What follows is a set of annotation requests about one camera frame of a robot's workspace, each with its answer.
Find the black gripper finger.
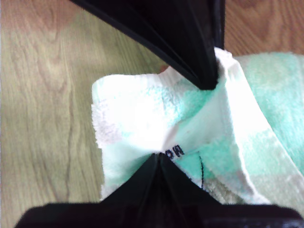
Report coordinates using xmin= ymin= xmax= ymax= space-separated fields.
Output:
xmin=213 ymin=0 xmax=226 ymax=83
xmin=156 ymin=152 xmax=222 ymax=228
xmin=99 ymin=152 xmax=161 ymax=228
xmin=69 ymin=0 xmax=219 ymax=91

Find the mint and pink tea towel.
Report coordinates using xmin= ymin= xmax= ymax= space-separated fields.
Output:
xmin=91 ymin=47 xmax=304 ymax=207

